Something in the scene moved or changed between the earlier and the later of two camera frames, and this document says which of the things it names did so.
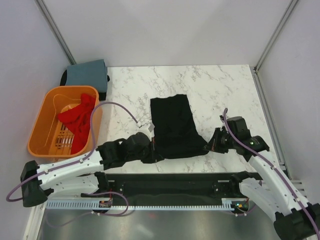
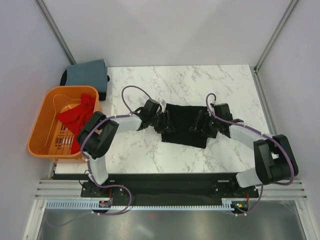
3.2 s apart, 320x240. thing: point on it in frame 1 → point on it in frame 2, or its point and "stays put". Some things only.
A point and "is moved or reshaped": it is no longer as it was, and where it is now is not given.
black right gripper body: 223,141 → 211,127
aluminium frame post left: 55,30 stays put
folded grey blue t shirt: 93,73 stays put
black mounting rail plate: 136,189 stays put
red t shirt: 79,118 stays put
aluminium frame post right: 290,9 stays put
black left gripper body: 147,156 → 158,121
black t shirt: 174,128 is moved or reshaped
